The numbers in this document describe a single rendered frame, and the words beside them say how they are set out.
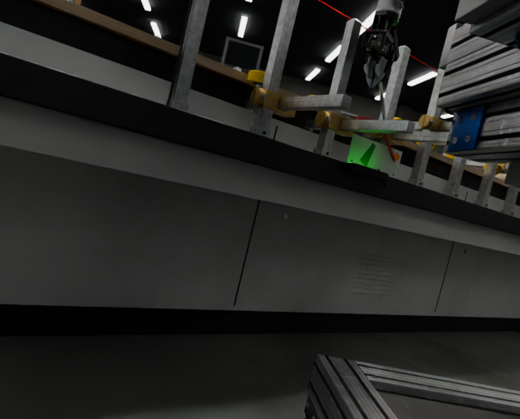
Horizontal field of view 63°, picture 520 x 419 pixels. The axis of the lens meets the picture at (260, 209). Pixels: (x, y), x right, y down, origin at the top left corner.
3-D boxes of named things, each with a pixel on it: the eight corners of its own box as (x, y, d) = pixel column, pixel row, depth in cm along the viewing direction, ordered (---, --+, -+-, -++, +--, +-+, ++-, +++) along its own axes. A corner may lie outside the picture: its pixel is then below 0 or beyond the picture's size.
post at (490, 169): (483, 219, 193) (511, 115, 190) (478, 217, 191) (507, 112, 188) (475, 217, 196) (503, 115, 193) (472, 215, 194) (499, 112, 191)
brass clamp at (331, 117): (354, 137, 138) (358, 121, 138) (324, 125, 131) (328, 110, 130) (340, 136, 143) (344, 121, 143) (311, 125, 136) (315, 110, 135)
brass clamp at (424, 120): (448, 136, 166) (452, 124, 166) (429, 127, 158) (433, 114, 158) (435, 135, 171) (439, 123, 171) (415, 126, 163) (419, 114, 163)
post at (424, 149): (419, 190, 164) (452, 68, 161) (414, 189, 162) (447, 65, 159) (412, 189, 167) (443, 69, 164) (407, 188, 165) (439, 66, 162)
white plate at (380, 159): (396, 179, 154) (403, 151, 153) (346, 163, 139) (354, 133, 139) (394, 179, 154) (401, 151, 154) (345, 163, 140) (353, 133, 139)
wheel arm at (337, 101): (349, 113, 102) (353, 96, 101) (339, 109, 100) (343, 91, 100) (252, 114, 137) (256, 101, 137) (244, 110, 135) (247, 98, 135)
